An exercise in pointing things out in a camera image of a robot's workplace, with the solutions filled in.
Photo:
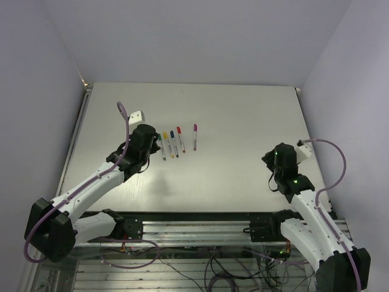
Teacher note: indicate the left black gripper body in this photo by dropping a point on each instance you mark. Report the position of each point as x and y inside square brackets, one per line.
[154, 148]

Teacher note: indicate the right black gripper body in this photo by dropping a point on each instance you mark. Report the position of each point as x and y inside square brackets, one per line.
[277, 174]

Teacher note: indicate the green pen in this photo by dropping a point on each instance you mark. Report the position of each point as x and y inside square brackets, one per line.
[162, 150]

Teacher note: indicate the yellow pen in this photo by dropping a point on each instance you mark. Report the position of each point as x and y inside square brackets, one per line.
[170, 148]

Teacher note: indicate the blue pen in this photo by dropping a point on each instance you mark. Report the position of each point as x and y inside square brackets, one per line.
[175, 147]

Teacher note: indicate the red pen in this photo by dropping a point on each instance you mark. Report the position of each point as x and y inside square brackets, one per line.
[182, 143]

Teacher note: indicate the purple pen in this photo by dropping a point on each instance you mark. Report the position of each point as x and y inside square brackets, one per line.
[194, 140]

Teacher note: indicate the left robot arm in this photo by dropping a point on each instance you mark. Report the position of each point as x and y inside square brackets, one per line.
[54, 227]

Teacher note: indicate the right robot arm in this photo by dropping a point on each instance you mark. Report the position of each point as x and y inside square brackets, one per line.
[338, 264]

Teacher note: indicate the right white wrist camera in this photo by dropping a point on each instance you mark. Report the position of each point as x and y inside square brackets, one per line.
[303, 152]

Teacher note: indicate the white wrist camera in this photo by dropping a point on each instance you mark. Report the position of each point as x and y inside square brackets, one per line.
[303, 152]
[136, 118]

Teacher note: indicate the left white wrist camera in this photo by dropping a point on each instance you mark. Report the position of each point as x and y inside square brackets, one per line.
[136, 118]

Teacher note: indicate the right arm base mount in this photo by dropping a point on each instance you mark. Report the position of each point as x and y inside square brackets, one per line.
[267, 227]

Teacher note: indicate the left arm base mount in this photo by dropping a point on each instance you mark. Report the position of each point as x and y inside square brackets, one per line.
[127, 229]

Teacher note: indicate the aluminium frame rail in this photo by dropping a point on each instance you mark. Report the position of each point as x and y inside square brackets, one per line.
[196, 233]

